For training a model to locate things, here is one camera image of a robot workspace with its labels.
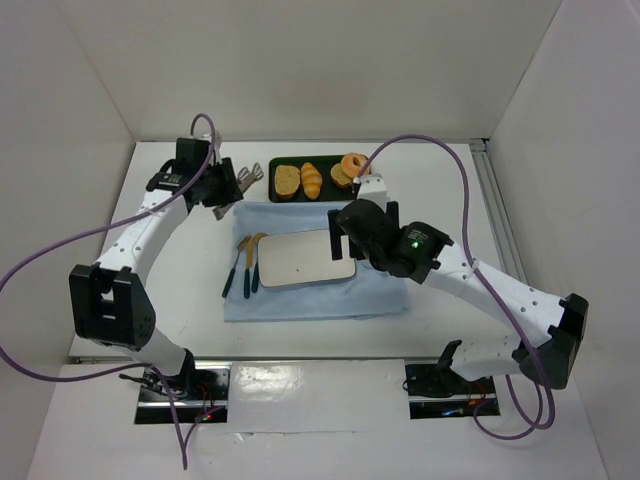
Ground bread slice left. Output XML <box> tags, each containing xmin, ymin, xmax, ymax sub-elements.
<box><xmin>273</xmin><ymin>165</ymin><xmax>301</xmax><ymax>200</ymax></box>

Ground croissant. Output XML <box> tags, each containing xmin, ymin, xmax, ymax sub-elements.
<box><xmin>300</xmin><ymin>162</ymin><xmax>323</xmax><ymax>200</ymax></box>

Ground light blue cloth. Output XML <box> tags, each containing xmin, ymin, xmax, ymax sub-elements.
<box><xmin>224</xmin><ymin>201</ymin><xmax>408</xmax><ymax>323</ymax></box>

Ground sugared donut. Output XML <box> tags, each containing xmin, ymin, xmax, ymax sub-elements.
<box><xmin>340</xmin><ymin>152</ymin><xmax>368</xmax><ymax>179</ymax></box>

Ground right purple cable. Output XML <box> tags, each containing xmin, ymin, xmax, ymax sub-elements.
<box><xmin>352</xmin><ymin>132</ymin><xmax>557</xmax><ymax>440</ymax></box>

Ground white rectangular plate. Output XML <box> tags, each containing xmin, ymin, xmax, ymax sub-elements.
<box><xmin>257</xmin><ymin>229</ymin><xmax>356</xmax><ymax>288</ymax></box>

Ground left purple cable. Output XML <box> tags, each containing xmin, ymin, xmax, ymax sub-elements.
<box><xmin>0</xmin><ymin>113</ymin><xmax>221</xmax><ymax>471</ymax></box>

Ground black rectangular tray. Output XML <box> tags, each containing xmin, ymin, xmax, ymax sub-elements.
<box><xmin>268</xmin><ymin>154</ymin><xmax>356</xmax><ymax>203</ymax></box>

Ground gold knife green handle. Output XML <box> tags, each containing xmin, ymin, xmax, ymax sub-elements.
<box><xmin>243</xmin><ymin>235</ymin><xmax>254</xmax><ymax>299</ymax></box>

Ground bread slice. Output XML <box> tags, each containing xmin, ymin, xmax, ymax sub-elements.
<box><xmin>273</xmin><ymin>165</ymin><xmax>301</xmax><ymax>200</ymax></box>
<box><xmin>330</xmin><ymin>163</ymin><xmax>354</xmax><ymax>189</ymax></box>

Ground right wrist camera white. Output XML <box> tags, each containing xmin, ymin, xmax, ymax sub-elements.
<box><xmin>352</xmin><ymin>174</ymin><xmax>389</xmax><ymax>210</ymax></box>

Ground aluminium rail right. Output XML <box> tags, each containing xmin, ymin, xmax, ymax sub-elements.
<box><xmin>469</xmin><ymin>139</ymin><xmax>528</xmax><ymax>284</ymax></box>

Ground gold fork green handle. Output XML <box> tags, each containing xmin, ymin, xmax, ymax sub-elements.
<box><xmin>221</xmin><ymin>235</ymin><xmax>251</xmax><ymax>298</ymax></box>

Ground gold spoon green handle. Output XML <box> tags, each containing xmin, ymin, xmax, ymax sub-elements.
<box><xmin>251</xmin><ymin>232</ymin><xmax>267</xmax><ymax>293</ymax></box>

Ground silver metal tongs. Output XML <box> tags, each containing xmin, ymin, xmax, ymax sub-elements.
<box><xmin>212</xmin><ymin>162</ymin><xmax>264</xmax><ymax>221</ymax></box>

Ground bread slice right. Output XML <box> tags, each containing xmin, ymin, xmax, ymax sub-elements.
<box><xmin>330</xmin><ymin>163</ymin><xmax>354</xmax><ymax>189</ymax></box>

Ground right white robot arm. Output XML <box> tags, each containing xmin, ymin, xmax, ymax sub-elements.
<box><xmin>328</xmin><ymin>199</ymin><xmax>589</xmax><ymax>390</ymax></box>

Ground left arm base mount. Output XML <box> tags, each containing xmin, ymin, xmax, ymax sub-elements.
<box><xmin>119</xmin><ymin>362</ymin><xmax>231</xmax><ymax>425</ymax></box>

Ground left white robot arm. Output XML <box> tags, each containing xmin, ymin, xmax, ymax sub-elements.
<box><xmin>69</xmin><ymin>138</ymin><xmax>243</xmax><ymax>393</ymax></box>

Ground purple cable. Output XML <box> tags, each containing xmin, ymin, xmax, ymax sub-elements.
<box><xmin>352</xmin><ymin>132</ymin><xmax>557</xmax><ymax>440</ymax></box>
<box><xmin>0</xmin><ymin>113</ymin><xmax>221</xmax><ymax>471</ymax></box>

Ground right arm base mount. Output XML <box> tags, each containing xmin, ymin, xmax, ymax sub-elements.
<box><xmin>402</xmin><ymin>363</ymin><xmax>500</xmax><ymax>420</ymax></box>

